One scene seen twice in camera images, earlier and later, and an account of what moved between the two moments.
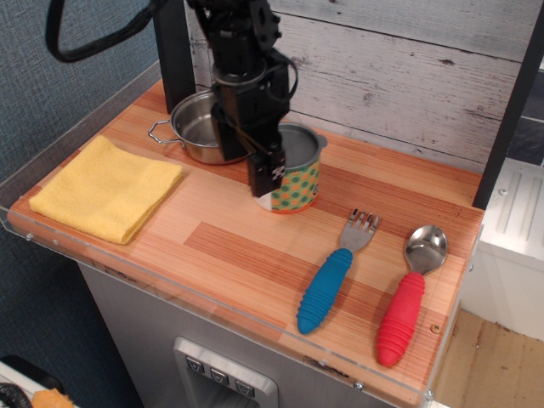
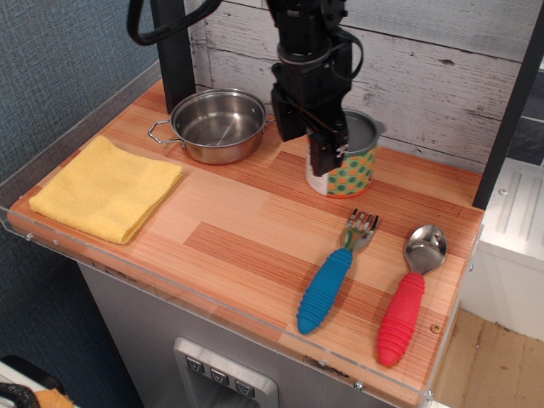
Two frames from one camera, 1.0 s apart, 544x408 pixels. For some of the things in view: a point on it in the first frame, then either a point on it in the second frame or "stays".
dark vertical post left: x=175 y=54 stays
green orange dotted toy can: x=303 y=144 -> x=355 y=173
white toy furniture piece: x=505 y=278 stays
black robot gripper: x=261 y=93 -> x=310 y=80
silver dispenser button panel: x=212 y=379 stays
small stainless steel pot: x=193 y=122 stays
